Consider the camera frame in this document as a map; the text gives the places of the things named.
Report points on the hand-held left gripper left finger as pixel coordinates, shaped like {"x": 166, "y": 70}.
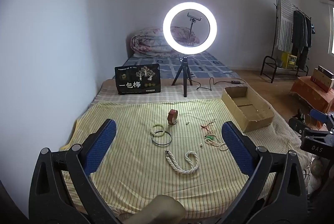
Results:
{"x": 101, "y": 145}

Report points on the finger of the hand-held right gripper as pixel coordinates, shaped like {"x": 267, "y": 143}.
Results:
{"x": 319, "y": 115}
{"x": 297, "y": 123}

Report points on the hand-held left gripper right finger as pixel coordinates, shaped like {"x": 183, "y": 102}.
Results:
{"x": 237, "y": 148}

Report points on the cardboard box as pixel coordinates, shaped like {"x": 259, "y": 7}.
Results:
{"x": 246, "y": 109}

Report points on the black bangle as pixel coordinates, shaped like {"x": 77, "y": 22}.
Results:
{"x": 152, "y": 138}

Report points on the yellow striped cloth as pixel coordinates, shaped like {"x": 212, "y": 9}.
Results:
{"x": 135, "y": 161}

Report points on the stacked cardboard boxes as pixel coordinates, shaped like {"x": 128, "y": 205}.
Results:
{"x": 323, "y": 78}

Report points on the yellow box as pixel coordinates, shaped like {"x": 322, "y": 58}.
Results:
{"x": 290, "y": 61}

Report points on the black clothes rack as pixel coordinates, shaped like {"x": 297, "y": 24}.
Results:
{"x": 268, "y": 65}

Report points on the beige checked bed sheet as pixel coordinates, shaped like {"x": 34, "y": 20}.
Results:
{"x": 146, "y": 97}

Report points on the black snack bag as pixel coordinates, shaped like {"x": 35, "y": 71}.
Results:
{"x": 138, "y": 80}

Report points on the dark hanging clothes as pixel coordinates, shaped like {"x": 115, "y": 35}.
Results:
{"x": 300, "y": 36}

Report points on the beige blurred object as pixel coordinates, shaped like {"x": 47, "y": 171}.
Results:
{"x": 159, "y": 208}

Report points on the window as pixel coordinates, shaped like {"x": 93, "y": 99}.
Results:
{"x": 333, "y": 31}

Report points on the black tripod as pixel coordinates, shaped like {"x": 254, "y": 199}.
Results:
{"x": 184, "y": 75}

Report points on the striped towel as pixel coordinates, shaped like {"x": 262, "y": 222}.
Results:
{"x": 284, "y": 23}

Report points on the rolled floral quilt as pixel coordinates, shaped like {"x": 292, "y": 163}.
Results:
{"x": 148, "y": 44}

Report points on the phone holder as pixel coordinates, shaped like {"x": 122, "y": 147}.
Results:
{"x": 192, "y": 21}

